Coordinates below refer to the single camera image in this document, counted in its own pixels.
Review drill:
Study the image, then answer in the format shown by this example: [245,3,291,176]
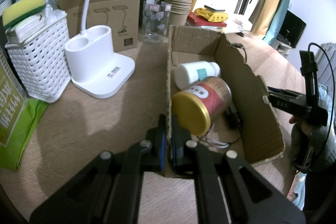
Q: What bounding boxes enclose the cardboard box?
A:
[166,26,291,184]

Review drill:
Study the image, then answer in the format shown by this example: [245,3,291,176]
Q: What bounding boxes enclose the black car key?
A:
[223,103,241,130]

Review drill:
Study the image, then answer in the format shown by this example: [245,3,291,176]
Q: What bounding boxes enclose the red gold tin can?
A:
[171,76,232,136]

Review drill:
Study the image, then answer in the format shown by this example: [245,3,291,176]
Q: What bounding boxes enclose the white pill bottle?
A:
[174,61,221,90]

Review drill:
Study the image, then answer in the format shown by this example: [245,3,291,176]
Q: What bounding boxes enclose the operator hand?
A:
[289,116,319,138]

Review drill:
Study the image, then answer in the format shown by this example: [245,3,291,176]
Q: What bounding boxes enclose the grey padded headboard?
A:
[315,43,336,94]

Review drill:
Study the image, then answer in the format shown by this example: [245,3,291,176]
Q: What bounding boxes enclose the white tv stand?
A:
[270,39,293,59]

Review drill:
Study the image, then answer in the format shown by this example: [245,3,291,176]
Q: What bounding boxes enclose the black monitor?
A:
[277,10,306,48]

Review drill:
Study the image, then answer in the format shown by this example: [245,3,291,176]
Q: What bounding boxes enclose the black scissors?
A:
[236,32,244,37]

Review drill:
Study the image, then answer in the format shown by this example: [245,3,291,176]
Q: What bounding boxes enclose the green paper cup package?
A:
[0,51,49,169]

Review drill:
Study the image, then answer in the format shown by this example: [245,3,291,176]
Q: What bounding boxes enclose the white desk lamp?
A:
[64,0,135,99]

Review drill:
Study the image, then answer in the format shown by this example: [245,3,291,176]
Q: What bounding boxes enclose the yellow tissue pack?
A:
[194,8,228,23]

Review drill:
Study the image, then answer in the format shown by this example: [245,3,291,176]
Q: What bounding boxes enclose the white device on tissues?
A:
[204,5,226,12]

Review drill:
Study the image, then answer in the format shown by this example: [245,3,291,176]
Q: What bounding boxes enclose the red book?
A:
[187,12,227,27]

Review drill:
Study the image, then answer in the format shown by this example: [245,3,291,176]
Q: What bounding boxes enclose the white woven plastic basket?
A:
[5,12,71,103]

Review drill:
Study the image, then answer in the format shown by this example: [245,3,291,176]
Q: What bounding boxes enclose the stack of kraft paper cups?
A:
[164,0,192,36]

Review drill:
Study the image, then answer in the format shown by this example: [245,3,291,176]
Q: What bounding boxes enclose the clear printed glass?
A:
[140,0,171,44]

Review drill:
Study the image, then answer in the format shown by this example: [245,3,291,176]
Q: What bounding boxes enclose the brown lamp packaging box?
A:
[57,0,141,52]

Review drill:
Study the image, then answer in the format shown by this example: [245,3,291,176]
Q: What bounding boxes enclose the yellow green sponge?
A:
[2,0,47,29]

